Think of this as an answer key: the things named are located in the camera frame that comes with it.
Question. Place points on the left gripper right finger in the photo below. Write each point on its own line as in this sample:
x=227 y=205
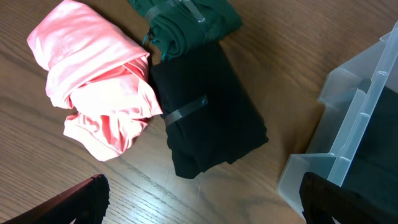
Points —
x=324 y=202

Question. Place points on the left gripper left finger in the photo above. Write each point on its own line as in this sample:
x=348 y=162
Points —
x=84 y=203

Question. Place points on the pink folded garment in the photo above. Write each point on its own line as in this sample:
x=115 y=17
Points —
x=95 y=68

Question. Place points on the clear plastic storage bin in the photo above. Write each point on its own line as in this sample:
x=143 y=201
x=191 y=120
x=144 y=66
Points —
x=350 y=95

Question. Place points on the black garment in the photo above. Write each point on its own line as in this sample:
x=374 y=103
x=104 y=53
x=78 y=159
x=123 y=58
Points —
x=209 y=117
x=373 y=171

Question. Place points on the dark green folded garment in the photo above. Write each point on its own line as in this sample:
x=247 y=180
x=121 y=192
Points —
x=178 y=26

